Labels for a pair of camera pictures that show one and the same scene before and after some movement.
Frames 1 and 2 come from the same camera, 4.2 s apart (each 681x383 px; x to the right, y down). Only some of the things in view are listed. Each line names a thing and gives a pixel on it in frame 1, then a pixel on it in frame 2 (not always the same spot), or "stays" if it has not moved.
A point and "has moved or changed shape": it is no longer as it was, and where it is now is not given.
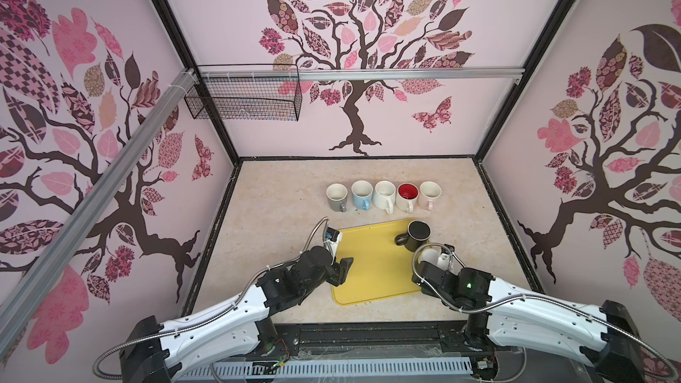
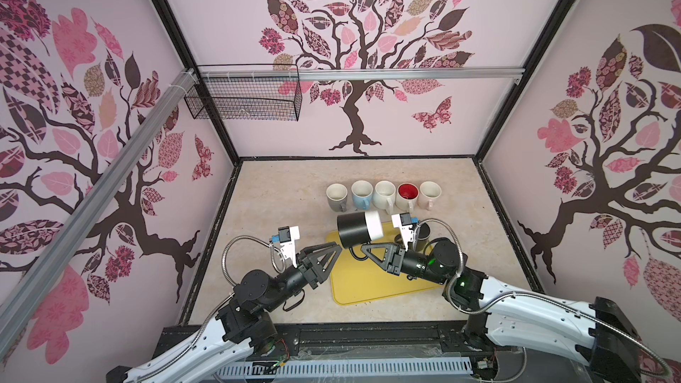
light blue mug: [362, 191] stays
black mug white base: [428, 254] has moved or changed shape
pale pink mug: [430, 191] stays
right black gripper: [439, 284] -> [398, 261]
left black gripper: [340, 271] -> [314, 274]
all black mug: [417, 236] stays
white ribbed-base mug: [384, 195] stays
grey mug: [337, 193] stays
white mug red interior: [407, 194] stays
